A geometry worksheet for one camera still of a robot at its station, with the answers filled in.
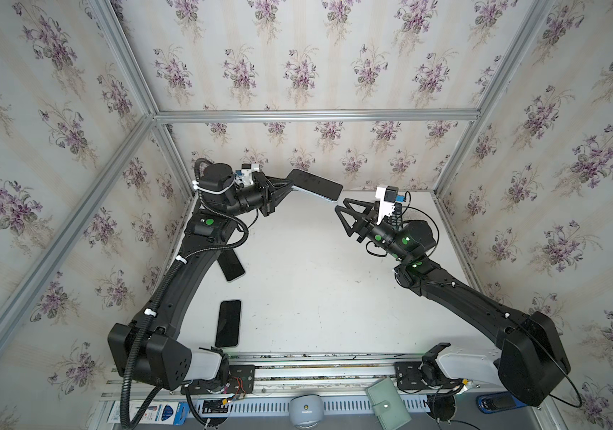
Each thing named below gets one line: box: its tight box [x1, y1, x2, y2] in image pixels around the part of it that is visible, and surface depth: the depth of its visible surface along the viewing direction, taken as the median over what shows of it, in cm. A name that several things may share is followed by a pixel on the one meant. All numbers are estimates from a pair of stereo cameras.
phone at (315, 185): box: [285, 168, 344, 203], surface depth 68 cm
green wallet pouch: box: [365, 377, 413, 430], surface depth 71 cm
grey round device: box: [288, 394, 325, 430], surface depth 65 cm
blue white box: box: [106, 399, 190, 426], surface depth 69 cm
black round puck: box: [426, 394, 458, 422], surface depth 71 cm
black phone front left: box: [215, 300, 242, 348], surface depth 86 cm
